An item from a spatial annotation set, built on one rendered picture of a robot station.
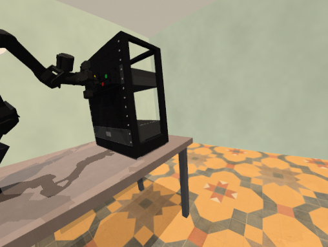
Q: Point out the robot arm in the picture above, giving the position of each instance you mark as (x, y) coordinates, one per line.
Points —
(64, 66)

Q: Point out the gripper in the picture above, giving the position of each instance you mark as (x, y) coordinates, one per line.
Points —
(87, 93)

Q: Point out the black server rack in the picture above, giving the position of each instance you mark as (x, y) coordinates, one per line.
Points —
(113, 109)

